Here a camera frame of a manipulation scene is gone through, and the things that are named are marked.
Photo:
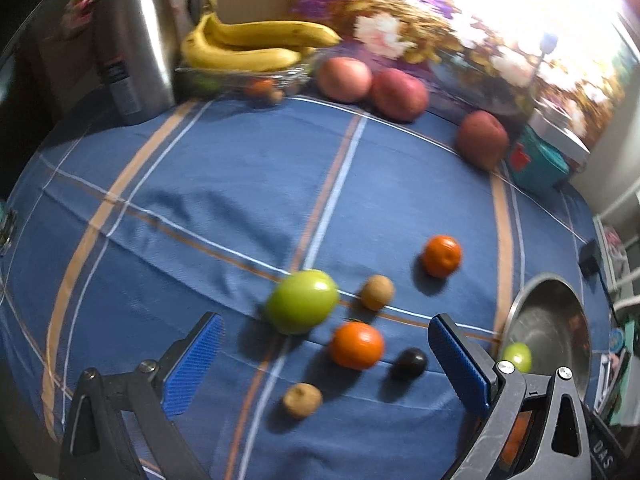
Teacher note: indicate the green jujube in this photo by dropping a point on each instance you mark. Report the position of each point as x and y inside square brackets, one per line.
[517, 356]
[301, 301]

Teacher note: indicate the light blue round item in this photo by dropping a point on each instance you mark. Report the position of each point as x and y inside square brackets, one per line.
[617, 337]

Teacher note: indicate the stainless steel bowl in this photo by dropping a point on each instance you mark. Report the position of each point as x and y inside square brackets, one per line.
[550, 320]

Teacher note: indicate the brown longan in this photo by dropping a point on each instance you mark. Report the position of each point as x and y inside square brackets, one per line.
[302, 400]
[275, 96]
[377, 292]

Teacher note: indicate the pale pink apple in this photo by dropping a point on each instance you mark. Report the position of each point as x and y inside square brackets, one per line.
[345, 79]

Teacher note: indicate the large orange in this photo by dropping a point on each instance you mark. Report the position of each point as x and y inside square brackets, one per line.
[517, 435]

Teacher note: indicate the yellow banana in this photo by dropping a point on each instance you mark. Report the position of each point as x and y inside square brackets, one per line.
[275, 32]
[235, 57]

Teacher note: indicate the stainless steel kettle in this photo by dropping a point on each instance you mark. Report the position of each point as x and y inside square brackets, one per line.
[140, 35]

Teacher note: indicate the dark red apple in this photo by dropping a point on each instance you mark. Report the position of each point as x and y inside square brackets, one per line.
[482, 139]

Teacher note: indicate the black power adapter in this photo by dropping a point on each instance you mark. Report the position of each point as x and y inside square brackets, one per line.
[589, 260]

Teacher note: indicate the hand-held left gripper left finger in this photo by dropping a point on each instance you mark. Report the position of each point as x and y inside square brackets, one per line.
[192, 360]

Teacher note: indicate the clear plastic container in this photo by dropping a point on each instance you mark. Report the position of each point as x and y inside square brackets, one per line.
[297, 76]

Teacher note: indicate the white box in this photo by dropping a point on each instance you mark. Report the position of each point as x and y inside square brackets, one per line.
[555, 127]

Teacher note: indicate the medium orange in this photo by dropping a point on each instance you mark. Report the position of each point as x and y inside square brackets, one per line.
[357, 345]

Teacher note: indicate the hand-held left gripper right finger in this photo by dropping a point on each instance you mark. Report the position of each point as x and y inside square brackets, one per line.
[457, 360]

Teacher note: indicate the blue plaid tablecloth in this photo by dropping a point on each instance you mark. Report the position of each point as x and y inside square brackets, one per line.
[200, 185]

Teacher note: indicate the teal plastic box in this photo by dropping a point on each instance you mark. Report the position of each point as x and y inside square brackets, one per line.
[540, 162]

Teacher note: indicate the pink artificial flower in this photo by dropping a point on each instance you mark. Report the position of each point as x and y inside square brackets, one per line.
[80, 5]

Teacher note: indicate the small orange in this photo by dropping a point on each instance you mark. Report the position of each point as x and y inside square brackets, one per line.
[260, 87]
[441, 256]

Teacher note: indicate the white metal rack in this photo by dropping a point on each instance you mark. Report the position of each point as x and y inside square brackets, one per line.
[625, 300]

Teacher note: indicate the dark plum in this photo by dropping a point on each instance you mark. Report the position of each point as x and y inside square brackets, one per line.
[410, 362]

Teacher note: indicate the floral painting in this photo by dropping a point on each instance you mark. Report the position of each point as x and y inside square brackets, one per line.
[400, 5]

